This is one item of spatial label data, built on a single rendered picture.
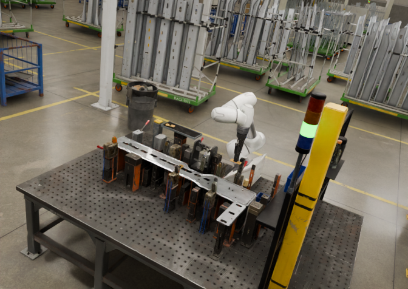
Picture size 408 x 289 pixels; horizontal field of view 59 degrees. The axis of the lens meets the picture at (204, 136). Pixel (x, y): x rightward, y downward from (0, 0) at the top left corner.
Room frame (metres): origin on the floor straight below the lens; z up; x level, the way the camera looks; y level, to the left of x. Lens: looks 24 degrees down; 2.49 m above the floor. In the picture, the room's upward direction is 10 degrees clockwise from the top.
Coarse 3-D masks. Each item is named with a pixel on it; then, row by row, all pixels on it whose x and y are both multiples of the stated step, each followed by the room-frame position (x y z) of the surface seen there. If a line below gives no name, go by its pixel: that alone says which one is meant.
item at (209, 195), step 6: (210, 192) 2.26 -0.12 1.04; (210, 198) 2.22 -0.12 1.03; (204, 204) 2.23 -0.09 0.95; (210, 204) 2.22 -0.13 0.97; (204, 210) 2.22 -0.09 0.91; (210, 210) 2.25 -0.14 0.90; (204, 216) 2.24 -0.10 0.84; (210, 216) 2.28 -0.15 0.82; (204, 222) 2.22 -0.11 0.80; (210, 222) 2.28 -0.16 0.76; (204, 228) 2.21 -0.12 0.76; (210, 228) 2.29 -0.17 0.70
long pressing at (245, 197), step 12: (120, 144) 2.84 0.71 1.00; (132, 144) 2.88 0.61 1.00; (144, 156) 2.71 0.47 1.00; (168, 156) 2.78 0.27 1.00; (168, 168) 2.58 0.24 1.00; (192, 180) 2.46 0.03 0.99; (204, 180) 2.48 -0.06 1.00; (228, 192) 2.37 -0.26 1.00; (240, 192) 2.40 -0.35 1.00; (252, 192) 2.43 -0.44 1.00
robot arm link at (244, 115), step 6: (240, 108) 2.40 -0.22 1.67; (246, 108) 2.38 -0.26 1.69; (252, 108) 2.39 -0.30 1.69; (240, 114) 2.37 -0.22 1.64; (246, 114) 2.37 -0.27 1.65; (252, 114) 2.38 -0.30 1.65; (240, 120) 2.36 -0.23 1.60; (246, 120) 2.37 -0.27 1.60; (252, 120) 2.40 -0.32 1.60; (246, 126) 2.38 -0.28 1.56
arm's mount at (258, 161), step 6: (264, 156) 3.22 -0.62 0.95; (252, 162) 3.15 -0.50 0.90; (258, 162) 3.07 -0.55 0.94; (246, 168) 2.98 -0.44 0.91; (258, 168) 3.12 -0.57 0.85; (228, 174) 3.11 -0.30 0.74; (234, 174) 3.01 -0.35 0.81; (246, 174) 2.96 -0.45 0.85; (258, 174) 3.16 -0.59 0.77; (228, 180) 3.03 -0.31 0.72
